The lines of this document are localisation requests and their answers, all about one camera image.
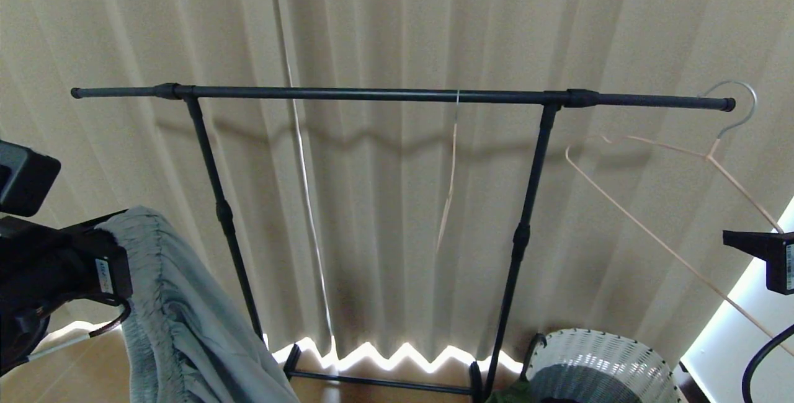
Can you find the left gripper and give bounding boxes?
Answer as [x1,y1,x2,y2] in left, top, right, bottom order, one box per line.
[0,210,133,329]

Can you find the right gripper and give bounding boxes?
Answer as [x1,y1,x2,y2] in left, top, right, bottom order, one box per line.
[766,232,794,296]

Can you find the pink clothes hanger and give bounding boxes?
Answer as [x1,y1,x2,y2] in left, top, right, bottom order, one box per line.
[564,80,794,358]
[435,89,462,253]

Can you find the pale grey shorts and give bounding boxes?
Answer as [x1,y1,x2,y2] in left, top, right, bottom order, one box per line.
[96,206,300,403]

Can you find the white laundry basket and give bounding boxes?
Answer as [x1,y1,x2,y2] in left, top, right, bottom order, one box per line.
[520,327,690,403]

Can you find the black clothes rack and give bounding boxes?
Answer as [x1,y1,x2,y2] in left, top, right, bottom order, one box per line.
[69,82,738,401]

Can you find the green garment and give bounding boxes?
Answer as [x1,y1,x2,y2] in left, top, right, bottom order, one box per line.
[486,378,535,403]

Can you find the beige curtain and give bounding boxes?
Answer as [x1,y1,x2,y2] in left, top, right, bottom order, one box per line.
[0,0,794,368]

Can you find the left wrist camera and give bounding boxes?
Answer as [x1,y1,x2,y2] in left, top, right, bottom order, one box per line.
[0,140,62,218]

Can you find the black cable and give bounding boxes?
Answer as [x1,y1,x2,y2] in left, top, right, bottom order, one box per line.
[741,322,794,403]

